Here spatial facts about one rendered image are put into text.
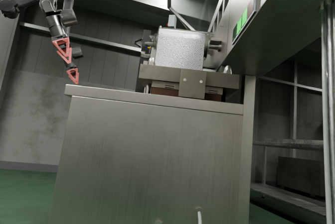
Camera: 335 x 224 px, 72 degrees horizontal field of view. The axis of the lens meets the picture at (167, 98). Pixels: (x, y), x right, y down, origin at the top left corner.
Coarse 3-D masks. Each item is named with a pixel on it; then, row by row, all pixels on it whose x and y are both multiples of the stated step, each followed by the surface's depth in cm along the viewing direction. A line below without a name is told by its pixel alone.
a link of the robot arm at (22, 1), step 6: (6, 0) 141; (12, 0) 142; (18, 0) 144; (24, 0) 146; (30, 0) 147; (36, 0) 149; (0, 6) 139; (6, 6) 140; (12, 6) 141; (18, 6) 144; (24, 6) 147; (6, 12) 141; (18, 12) 150; (12, 18) 149
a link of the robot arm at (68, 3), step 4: (64, 0) 153; (68, 0) 154; (72, 0) 155; (64, 4) 153; (68, 4) 154; (72, 4) 156; (64, 8) 153; (68, 8) 153; (64, 28) 151; (68, 28) 152; (68, 32) 152; (68, 36) 152
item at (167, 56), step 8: (160, 48) 115; (168, 48) 115; (176, 48) 115; (184, 48) 115; (192, 48) 115; (160, 56) 114; (168, 56) 114; (176, 56) 114; (184, 56) 114; (192, 56) 114; (200, 56) 114; (160, 64) 114; (168, 64) 114; (176, 64) 114; (184, 64) 114; (192, 64) 114; (200, 64) 114
